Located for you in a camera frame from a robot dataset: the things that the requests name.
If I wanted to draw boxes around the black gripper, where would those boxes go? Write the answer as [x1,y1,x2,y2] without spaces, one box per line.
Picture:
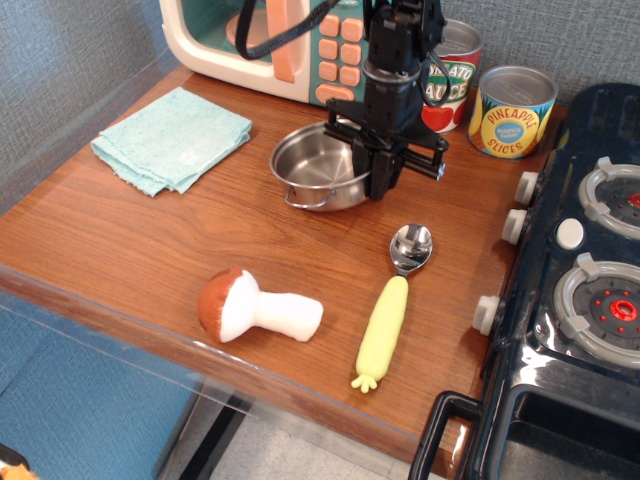
[325,75,448,201]

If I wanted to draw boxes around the small steel pot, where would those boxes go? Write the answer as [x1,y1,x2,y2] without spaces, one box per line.
[270,122,369,212]

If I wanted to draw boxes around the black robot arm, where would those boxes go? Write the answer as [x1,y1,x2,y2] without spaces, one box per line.
[325,1,449,201]

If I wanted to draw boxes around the teal folded towel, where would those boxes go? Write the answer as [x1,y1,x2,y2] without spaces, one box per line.
[91,87,252,197]

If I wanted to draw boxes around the tomato sauce can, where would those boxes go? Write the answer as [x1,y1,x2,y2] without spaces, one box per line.
[422,19,483,133]

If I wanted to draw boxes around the teal toy microwave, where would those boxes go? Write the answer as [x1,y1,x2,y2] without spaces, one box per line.
[160,0,368,106]

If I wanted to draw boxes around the pineapple slices can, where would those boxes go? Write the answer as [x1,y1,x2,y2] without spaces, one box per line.
[468,65,558,159]

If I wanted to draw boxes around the plush mushroom toy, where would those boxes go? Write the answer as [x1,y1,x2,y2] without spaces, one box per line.
[197,268,324,343]

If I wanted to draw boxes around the black toy stove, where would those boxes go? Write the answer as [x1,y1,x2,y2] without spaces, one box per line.
[410,83,639,479]

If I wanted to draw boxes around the orange object at corner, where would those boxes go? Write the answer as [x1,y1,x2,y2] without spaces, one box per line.
[0,444,39,480]

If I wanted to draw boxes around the spoon with yellow handle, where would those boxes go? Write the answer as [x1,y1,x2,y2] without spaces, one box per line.
[351,223,433,394]

